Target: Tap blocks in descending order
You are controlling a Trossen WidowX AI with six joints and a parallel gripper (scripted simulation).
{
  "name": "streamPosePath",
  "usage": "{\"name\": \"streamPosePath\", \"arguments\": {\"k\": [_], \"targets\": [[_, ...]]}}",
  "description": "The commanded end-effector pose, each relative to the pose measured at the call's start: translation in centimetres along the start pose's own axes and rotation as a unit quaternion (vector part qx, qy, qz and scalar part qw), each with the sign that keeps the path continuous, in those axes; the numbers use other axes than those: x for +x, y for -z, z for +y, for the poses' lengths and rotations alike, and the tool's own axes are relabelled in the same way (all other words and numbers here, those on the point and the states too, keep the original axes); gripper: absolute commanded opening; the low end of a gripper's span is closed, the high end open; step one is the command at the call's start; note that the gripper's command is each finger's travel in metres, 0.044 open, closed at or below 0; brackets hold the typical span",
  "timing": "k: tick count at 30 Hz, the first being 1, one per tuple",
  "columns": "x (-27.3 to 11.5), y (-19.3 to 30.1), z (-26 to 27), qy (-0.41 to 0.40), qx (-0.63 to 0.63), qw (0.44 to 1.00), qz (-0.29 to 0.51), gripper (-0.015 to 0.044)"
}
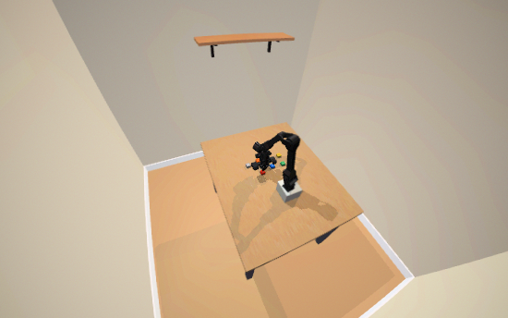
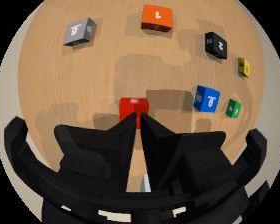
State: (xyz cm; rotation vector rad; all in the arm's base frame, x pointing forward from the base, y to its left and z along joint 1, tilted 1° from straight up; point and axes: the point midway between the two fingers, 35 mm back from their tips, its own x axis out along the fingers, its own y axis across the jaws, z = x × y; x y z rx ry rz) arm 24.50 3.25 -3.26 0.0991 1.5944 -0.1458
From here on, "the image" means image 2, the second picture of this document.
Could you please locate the orange block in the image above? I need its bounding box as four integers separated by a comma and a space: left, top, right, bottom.
141, 4, 173, 32

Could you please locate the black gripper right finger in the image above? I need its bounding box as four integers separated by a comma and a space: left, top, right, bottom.
141, 112, 226, 192

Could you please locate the green block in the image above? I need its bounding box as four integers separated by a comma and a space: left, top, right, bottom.
225, 99, 241, 119

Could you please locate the red block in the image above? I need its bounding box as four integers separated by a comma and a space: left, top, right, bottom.
119, 97, 149, 129

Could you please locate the yellow block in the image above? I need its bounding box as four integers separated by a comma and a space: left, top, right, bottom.
237, 57, 249, 77

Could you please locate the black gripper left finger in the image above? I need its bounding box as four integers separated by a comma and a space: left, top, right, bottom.
54, 112, 137, 192

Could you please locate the blue block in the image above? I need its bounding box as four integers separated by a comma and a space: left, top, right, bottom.
193, 85, 220, 112

